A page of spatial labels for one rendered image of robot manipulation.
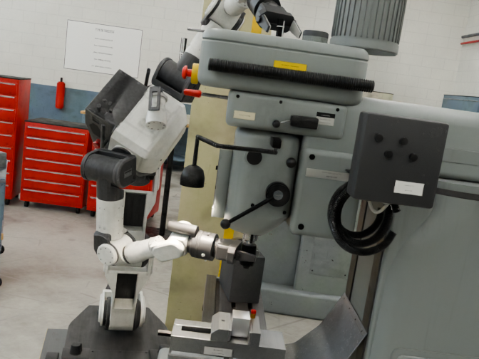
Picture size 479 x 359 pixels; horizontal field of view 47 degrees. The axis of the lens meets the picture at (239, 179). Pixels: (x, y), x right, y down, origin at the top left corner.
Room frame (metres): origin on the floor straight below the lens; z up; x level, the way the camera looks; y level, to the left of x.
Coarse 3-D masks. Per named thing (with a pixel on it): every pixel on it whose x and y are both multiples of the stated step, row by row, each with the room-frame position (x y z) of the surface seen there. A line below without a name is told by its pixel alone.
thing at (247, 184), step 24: (240, 144) 1.58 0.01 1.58; (264, 144) 1.57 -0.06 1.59; (288, 144) 1.57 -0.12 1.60; (240, 168) 1.58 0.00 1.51; (264, 168) 1.57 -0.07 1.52; (288, 168) 1.58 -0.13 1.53; (240, 192) 1.57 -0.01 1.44; (264, 192) 1.57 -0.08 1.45; (264, 216) 1.57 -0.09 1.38; (288, 216) 1.59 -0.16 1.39
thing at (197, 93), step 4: (184, 92) 1.75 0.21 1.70; (188, 92) 1.75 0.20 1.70; (192, 92) 1.75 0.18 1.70; (196, 92) 1.75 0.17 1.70; (200, 92) 1.75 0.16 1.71; (192, 96) 1.76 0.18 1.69; (196, 96) 1.75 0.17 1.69; (200, 96) 1.75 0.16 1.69; (204, 96) 1.76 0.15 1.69; (208, 96) 1.76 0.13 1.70; (212, 96) 1.76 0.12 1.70; (216, 96) 1.76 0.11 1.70; (220, 96) 1.76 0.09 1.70; (224, 96) 1.76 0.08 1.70
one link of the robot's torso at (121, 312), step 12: (108, 276) 2.14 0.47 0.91; (120, 276) 2.19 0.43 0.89; (132, 276) 2.20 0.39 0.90; (144, 276) 2.18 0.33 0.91; (120, 288) 2.23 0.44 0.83; (132, 288) 2.24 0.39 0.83; (108, 300) 2.27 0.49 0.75; (120, 300) 2.25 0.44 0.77; (132, 300) 2.26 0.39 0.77; (108, 312) 2.23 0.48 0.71; (120, 312) 2.22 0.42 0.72; (132, 312) 2.23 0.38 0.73; (108, 324) 2.23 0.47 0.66; (120, 324) 2.24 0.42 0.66; (132, 324) 2.25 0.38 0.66
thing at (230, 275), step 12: (228, 264) 2.08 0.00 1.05; (240, 264) 2.01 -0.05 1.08; (228, 276) 2.06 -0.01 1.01; (240, 276) 2.01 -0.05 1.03; (252, 276) 2.02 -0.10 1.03; (228, 288) 2.03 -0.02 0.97; (240, 288) 2.01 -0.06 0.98; (252, 288) 2.02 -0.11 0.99; (228, 300) 2.01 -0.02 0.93; (240, 300) 2.01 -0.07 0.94; (252, 300) 2.02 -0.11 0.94
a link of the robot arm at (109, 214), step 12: (96, 204) 1.79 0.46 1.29; (108, 204) 1.76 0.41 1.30; (120, 204) 1.79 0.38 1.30; (96, 216) 1.80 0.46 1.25; (108, 216) 1.77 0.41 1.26; (120, 216) 1.80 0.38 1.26; (96, 228) 1.80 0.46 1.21; (108, 228) 1.78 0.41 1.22; (120, 228) 1.81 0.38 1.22; (96, 240) 1.78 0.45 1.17; (108, 240) 1.77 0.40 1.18; (96, 252) 1.79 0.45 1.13; (108, 252) 1.76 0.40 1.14; (108, 264) 1.76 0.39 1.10
